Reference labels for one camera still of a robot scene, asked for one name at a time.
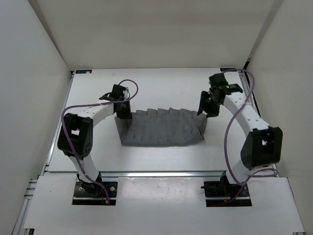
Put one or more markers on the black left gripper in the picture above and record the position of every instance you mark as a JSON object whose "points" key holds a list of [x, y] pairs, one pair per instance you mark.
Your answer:
{"points": [[128, 114]]}

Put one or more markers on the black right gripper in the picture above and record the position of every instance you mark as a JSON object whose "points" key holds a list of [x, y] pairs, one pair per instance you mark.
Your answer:
{"points": [[203, 106]]}

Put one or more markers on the grey pleated skirt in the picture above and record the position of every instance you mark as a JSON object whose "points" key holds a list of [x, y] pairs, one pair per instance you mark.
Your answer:
{"points": [[162, 128]]}

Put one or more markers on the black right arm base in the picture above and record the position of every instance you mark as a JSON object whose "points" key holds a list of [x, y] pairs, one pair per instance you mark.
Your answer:
{"points": [[223, 194]]}

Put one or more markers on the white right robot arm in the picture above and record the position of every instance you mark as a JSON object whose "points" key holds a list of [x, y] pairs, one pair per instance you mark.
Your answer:
{"points": [[236, 174]]}

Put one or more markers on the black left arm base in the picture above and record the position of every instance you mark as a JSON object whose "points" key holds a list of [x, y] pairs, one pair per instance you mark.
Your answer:
{"points": [[92, 194]]}

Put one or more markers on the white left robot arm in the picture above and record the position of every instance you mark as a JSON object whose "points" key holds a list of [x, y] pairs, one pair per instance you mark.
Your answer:
{"points": [[76, 137]]}

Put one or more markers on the blue right corner label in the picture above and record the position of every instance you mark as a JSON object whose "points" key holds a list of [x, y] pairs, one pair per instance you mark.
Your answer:
{"points": [[227, 69]]}

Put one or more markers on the blue corner label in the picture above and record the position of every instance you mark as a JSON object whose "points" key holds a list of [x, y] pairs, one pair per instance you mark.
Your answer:
{"points": [[227, 69], [83, 71]]}

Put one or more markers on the blue left corner label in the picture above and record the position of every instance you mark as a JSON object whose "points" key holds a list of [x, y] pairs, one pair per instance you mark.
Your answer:
{"points": [[83, 71]]}

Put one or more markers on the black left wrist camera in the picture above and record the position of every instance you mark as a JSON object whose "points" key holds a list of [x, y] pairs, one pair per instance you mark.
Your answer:
{"points": [[118, 93]]}

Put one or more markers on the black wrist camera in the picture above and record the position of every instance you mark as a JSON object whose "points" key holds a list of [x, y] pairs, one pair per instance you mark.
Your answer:
{"points": [[220, 82], [118, 93]]}

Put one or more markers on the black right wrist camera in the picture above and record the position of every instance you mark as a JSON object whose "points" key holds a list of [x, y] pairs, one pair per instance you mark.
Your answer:
{"points": [[220, 82]]}

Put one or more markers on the aluminium right frame rail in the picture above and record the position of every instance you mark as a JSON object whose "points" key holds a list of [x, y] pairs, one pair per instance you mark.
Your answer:
{"points": [[263, 143]]}

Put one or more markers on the aluminium frame rail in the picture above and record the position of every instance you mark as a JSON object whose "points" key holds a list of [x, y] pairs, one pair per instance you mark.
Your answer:
{"points": [[54, 140], [263, 143]]}

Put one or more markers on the aluminium left frame rail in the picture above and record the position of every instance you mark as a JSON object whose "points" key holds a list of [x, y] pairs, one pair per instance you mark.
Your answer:
{"points": [[54, 140]]}

